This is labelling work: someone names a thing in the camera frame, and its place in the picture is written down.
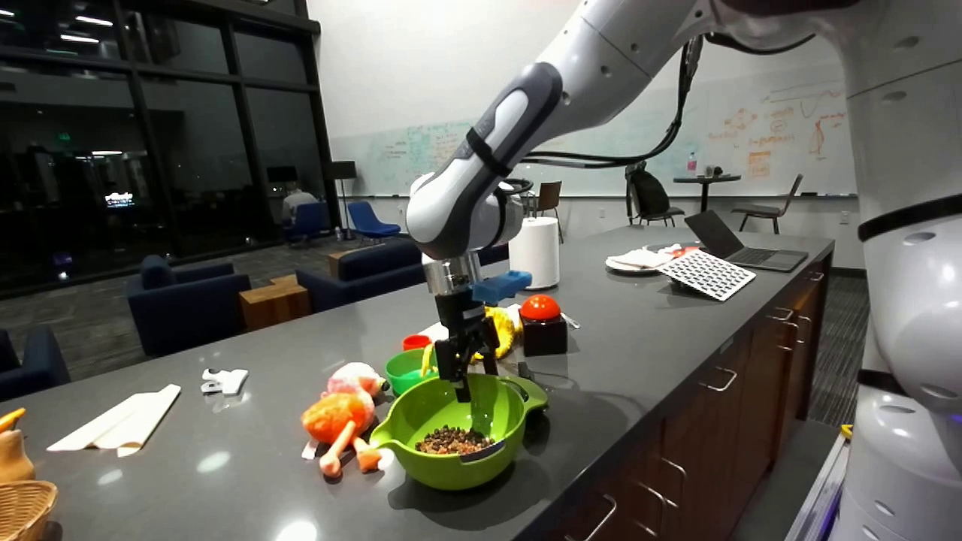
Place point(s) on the white keyboard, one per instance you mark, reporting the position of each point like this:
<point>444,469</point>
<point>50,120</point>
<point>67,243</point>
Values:
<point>706,274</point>

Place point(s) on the small crumpled white paper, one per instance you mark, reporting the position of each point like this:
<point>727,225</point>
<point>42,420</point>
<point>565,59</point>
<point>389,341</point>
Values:
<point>222,378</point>

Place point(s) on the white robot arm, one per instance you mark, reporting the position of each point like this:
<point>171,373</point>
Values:
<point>601,60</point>

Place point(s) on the black round table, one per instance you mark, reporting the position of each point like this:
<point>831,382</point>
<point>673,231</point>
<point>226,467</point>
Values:
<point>706,182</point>

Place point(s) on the dark wood counter cabinet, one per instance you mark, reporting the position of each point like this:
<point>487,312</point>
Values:
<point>722,420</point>

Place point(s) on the orange toy chicken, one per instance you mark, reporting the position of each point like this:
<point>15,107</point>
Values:
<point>336,415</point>

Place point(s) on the white paper towel roll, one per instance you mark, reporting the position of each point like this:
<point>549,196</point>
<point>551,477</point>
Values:
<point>532,253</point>

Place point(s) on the wooden crate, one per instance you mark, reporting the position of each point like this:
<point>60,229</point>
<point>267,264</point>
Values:
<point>273,300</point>

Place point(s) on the dark open laptop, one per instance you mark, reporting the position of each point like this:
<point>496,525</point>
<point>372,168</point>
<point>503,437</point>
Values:
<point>748,255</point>

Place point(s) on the red measuring cup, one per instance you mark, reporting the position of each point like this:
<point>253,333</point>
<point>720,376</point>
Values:
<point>416,341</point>

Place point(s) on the red and white toy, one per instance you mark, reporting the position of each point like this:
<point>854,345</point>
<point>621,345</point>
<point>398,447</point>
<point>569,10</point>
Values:
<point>433,329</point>

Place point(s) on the black office chair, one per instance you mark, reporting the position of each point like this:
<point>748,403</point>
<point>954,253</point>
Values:
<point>651,200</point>

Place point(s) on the small green bowl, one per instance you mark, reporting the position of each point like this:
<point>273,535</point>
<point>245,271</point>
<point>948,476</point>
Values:
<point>407,373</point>

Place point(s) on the long folded white paper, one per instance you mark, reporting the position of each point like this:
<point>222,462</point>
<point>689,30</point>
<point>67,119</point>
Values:
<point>114,420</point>

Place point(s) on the grey side chair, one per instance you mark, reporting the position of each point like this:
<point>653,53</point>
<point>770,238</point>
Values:
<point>770,210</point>

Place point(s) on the wooden bowl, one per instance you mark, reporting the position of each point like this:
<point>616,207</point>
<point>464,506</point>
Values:
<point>21,512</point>

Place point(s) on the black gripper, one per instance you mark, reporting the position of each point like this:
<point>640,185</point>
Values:
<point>466,333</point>

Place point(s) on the wooden figurine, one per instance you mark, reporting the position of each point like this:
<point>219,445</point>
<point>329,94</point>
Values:
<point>13,450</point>

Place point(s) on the seated person white shirt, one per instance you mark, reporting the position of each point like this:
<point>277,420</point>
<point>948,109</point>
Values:
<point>298,200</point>

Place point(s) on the red tomato toy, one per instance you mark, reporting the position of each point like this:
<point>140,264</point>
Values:
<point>541,323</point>

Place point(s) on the bright blue chair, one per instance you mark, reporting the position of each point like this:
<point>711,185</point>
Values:
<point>369,220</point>

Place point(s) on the pink toy meat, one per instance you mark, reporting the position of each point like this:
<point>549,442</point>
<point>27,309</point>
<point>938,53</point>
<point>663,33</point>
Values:
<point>355,376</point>

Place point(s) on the dark blue armchair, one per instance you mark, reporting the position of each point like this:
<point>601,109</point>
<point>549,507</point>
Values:
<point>31,363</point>
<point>183,305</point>

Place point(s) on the brown wooden chair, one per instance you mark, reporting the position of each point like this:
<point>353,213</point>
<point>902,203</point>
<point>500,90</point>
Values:
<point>549,196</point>

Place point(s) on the dark blue sofa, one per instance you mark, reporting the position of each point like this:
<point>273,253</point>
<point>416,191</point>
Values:
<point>364,271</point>

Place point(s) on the coffee beans and grains pile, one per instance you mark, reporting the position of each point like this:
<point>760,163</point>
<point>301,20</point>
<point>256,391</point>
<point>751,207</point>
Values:
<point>455,442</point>

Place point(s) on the white plate with papers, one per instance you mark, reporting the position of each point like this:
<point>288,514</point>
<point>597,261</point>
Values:
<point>636,261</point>

